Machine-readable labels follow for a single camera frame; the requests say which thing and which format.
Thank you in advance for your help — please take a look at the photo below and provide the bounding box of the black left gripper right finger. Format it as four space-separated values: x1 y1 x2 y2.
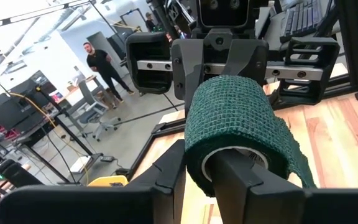
208 148 358 224

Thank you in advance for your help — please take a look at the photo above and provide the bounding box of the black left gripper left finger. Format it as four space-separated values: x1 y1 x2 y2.
0 139 187 224

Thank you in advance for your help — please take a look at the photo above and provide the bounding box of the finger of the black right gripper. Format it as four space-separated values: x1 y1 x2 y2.
171 39 205 118
222 39 270 88

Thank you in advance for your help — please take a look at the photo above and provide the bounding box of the dark green elastic bandage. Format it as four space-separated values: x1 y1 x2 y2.
183 74 318 198

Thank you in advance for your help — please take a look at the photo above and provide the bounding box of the yellow plastic bin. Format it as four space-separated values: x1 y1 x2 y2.
87 175 129 187

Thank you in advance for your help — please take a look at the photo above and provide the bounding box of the person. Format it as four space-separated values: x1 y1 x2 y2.
144 11 157 32
83 42 135 103

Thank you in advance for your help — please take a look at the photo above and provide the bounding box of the black backlit keyboard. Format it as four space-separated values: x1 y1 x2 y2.
280 0 323 43

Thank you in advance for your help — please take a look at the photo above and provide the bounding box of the black metal floor stand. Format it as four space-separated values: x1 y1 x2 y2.
17 86 104 184

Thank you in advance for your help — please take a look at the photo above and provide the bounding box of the grey office chair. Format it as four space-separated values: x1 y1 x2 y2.
75 80 121 142

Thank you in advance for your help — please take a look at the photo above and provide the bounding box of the white office desk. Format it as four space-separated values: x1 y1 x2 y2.
53 74 105 108

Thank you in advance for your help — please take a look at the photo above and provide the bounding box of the black monitor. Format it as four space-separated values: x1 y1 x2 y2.
0 92 45 133

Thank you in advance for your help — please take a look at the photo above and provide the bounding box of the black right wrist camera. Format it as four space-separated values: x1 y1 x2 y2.
197 0 250 29

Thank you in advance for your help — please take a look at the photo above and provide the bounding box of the yellow hanging cable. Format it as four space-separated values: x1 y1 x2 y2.
9 92 90 186

